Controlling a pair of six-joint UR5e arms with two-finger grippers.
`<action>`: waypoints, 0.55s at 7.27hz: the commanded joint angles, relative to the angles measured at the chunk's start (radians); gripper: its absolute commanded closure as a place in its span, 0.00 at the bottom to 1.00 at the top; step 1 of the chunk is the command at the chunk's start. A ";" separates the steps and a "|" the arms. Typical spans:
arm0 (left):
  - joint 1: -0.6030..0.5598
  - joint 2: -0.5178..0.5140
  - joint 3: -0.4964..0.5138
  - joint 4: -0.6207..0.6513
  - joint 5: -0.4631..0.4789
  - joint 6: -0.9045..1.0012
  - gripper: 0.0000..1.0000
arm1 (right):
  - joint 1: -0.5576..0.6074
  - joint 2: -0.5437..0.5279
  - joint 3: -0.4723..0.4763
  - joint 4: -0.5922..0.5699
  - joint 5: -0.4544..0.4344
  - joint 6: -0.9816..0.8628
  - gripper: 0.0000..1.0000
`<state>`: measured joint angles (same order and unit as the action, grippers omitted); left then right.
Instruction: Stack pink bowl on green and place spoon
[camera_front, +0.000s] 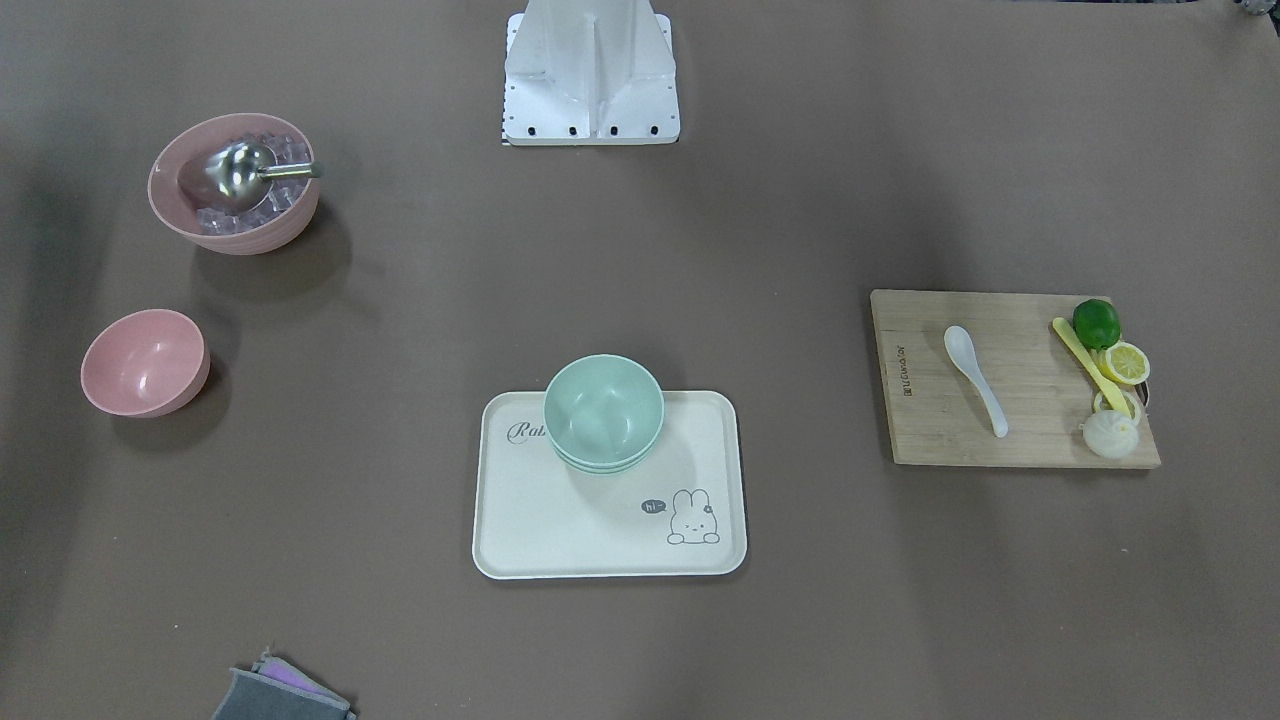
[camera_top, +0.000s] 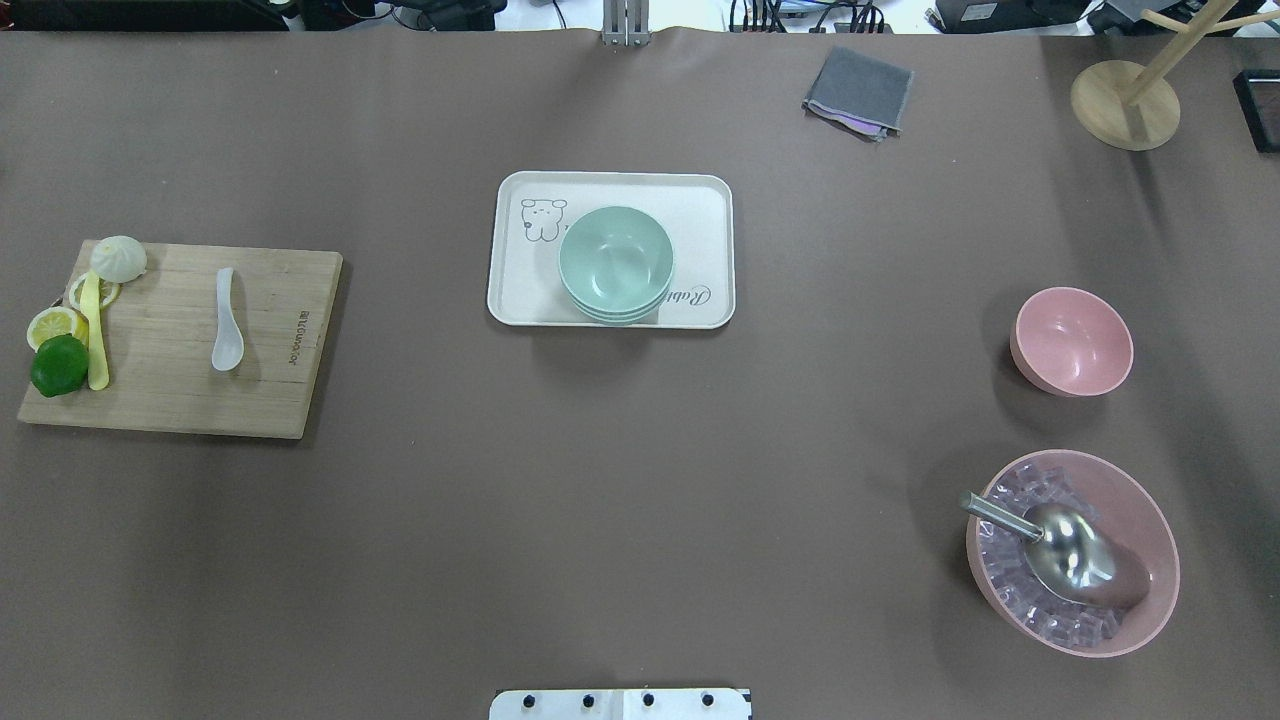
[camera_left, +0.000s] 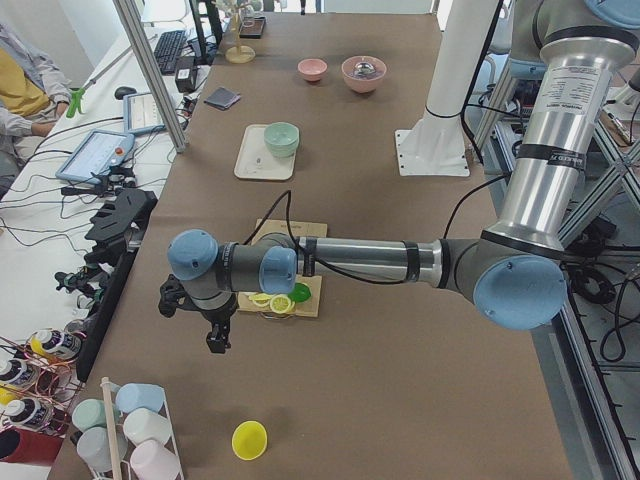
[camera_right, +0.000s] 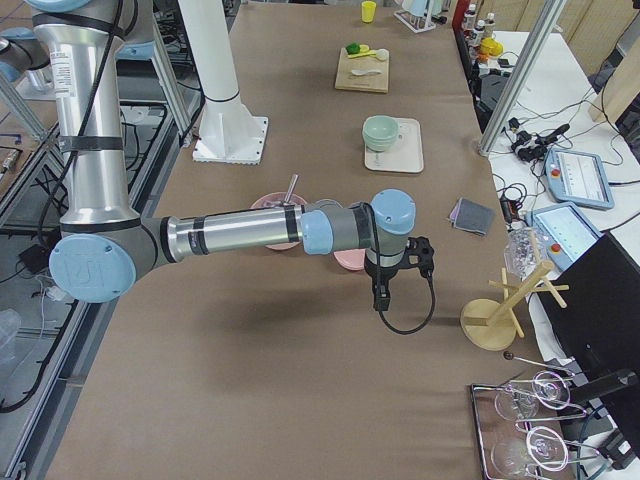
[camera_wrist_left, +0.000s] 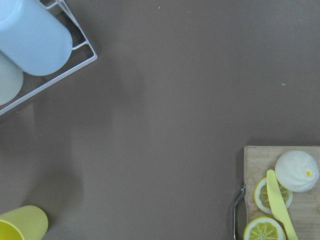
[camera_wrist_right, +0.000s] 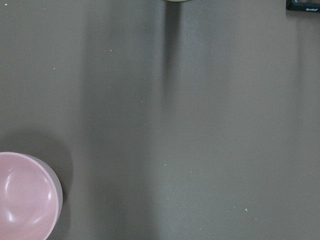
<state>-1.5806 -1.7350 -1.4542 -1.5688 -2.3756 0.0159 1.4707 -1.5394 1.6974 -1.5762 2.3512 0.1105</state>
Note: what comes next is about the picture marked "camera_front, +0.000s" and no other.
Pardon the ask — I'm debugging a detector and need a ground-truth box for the wooden cutting board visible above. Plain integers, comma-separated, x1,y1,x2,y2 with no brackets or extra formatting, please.
870,290,1161,470

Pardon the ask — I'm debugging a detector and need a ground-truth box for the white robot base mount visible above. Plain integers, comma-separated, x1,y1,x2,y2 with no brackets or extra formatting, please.
500,1,682,147

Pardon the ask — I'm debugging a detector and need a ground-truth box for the green lime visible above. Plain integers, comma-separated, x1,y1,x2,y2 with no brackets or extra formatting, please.
1071,299,1123,350

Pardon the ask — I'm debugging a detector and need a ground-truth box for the cream rabbit tray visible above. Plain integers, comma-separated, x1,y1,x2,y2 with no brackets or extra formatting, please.
472,389,748,580

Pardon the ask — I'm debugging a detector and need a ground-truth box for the green bowl stack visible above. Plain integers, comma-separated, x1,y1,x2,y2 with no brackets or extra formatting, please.
543,354,666,475

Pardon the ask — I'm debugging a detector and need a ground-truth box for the white garlic bulb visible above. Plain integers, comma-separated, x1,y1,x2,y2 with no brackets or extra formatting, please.
1080,409,1140,460

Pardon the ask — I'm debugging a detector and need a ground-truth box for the white ceramic spoon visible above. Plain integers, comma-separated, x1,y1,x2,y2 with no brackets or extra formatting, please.
943,325,1010,438

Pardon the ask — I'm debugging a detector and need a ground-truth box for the grey folded cloth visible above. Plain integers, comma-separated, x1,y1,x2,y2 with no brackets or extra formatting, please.
212,651,357,719

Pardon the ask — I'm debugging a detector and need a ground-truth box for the metal ice scoop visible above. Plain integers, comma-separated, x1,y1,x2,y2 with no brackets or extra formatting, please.
197,141,324,214

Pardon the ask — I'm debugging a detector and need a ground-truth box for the large pink bowl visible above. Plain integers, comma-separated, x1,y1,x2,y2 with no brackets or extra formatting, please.
147,111,320,256

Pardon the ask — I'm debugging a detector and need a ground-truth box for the small pink bowl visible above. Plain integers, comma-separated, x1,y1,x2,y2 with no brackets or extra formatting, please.
79,307,211,419

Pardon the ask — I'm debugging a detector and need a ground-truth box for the yellow plastic knife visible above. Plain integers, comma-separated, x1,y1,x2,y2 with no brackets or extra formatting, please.
1051,316,1139,420

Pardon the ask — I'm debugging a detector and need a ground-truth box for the lemon half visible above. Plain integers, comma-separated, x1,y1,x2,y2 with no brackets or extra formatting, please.
1094,341,1151,386

